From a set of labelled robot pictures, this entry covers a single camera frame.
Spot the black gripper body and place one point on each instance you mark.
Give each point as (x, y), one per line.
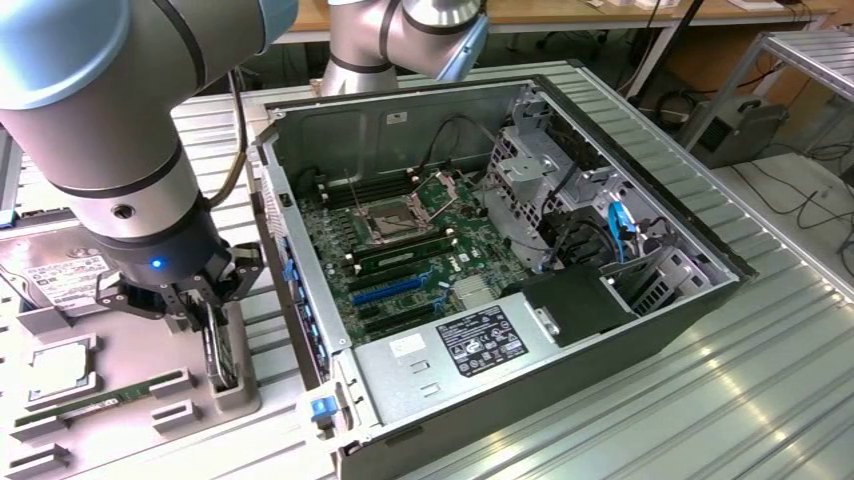
(167, 250)

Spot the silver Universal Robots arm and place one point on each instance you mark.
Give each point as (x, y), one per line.
(101, 125)

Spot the silver hard disk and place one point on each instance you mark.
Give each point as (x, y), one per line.
(61, 277)

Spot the silver CPU chip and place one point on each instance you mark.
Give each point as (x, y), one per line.
(61, 370)

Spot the green RAM stick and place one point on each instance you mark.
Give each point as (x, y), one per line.
(101, 401)

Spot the blue expansion slot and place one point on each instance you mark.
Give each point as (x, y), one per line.
(390, 290)

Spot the thin metal locking lever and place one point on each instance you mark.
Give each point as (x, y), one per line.
(354, 192)

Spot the installed black RAM stick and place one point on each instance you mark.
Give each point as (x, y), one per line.
(401, 254)

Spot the CPU socket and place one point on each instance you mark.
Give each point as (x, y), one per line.
(390, 220)

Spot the green motherboard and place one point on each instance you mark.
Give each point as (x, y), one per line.
(401, 300)

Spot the grey parts rack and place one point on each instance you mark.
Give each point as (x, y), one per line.
(134, 430)

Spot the blue case latch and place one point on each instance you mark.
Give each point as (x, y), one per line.
(323, 407)

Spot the metal socket cover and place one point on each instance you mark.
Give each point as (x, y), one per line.
(441, 195)

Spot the grey power supply unit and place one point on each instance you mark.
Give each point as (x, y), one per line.
(428, 370)

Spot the small silver chipset heatsink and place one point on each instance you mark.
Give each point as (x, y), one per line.
(477, 290)

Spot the open black PC case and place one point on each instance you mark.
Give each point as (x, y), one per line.
(468, 380)

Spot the metal disk bay cage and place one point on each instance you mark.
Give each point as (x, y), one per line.
(534, 185)

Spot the black plastic fan shroud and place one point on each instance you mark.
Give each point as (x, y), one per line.
(574, 310)

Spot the black box device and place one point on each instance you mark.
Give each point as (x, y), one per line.
(741, 130)

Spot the metal slat frame table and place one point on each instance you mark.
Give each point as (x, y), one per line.
(801, 65)

